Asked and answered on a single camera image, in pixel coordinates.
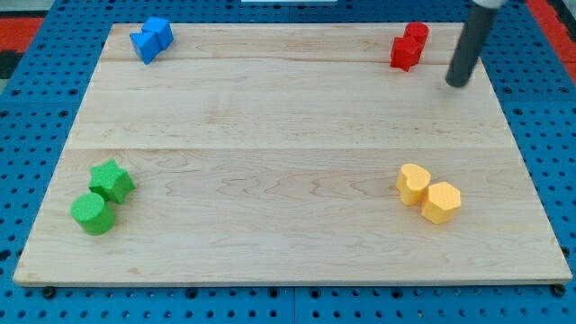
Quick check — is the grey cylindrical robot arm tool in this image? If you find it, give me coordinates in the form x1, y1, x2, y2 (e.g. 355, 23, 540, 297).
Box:
445, 0, 506, 88

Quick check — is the wooden board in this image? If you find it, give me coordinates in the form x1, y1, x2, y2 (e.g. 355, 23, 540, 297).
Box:
13, 22, 572, 287

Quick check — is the yellow heart block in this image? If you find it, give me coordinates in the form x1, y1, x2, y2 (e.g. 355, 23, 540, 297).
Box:
396, 163, 431, 206

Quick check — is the yellow hexagon block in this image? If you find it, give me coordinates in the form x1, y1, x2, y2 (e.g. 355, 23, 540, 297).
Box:
420, 182, 462, 225

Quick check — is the red star block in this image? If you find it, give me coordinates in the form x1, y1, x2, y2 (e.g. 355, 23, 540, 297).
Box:
390, 36, 424, 72

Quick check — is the green star block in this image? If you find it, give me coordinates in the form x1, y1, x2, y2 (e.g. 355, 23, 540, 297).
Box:
88, 158, 135, 204

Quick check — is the blue cube block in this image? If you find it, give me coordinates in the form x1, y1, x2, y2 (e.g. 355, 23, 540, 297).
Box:
141, 16, 174, 50

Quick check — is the red cylinder block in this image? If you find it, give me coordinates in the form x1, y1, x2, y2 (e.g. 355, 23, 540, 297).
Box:
403, 22, 429, 53

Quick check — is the blue triangular block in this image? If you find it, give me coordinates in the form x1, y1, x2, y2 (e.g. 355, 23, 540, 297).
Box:
130, 31, 161, 65

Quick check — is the green cylinder block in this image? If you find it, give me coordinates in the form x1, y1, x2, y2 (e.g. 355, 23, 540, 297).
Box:
70, 193, 115, 236

